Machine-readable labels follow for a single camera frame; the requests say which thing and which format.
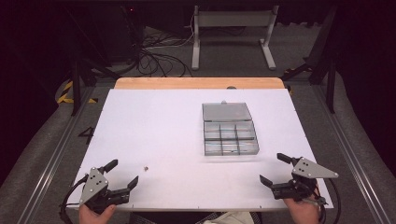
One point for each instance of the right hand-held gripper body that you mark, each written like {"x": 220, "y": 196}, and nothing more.
{"x": 306, "y": 169}

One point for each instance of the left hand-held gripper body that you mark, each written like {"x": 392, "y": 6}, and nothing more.
{"x": 93, "y": 185}

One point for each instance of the clear plastic compartment box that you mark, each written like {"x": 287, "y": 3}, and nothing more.
{"x": 230, "y": 130}

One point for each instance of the person's left hand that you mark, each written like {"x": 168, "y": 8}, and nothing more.
{"x": 93, "y": 215}

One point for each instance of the person's right hand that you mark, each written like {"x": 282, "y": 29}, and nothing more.
{"x": 302, "y": 212}

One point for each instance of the black tape floor mark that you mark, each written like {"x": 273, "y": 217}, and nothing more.
{"x": 88, "y": 133}

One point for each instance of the white table mat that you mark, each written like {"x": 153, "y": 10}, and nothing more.
{"x": 162, "y": 133}

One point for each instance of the yellow black floor tape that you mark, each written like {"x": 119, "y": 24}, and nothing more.
{"x": 63, "y": 95}

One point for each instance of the black tripod stand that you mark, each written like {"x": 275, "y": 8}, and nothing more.
{"x": 330, "y": 84}
{"x": 75, "y": 84}

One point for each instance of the wooden table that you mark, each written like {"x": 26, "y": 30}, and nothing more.
{"x": 186, "y": 83}

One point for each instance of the white metal stand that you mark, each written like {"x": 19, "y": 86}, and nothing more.
{"x": 233, "y": 19}

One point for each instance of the aluminium floor rail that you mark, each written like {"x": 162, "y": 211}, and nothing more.
{"x": 351, "y": 155}
{"x": 53, "y": 161}

